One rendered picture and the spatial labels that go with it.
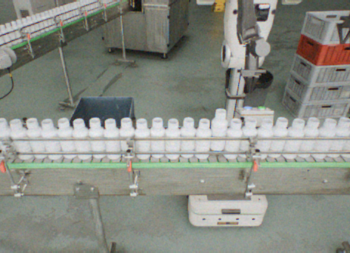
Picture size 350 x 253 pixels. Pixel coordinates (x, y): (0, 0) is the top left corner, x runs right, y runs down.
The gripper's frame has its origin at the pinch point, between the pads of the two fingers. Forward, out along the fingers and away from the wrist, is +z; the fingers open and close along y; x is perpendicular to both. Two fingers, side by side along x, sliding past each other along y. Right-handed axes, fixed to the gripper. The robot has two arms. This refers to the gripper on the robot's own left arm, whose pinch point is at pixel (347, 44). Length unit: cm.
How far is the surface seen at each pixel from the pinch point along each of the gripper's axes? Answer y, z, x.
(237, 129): -17, 26, 41
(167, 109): 184, 138, 62
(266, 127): -16.8, 25.1, 30.2
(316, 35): 171, 46, -86
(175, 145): -18, 32, 64
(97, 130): -16, 26, 93
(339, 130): -15.8, 27.4, 2.3
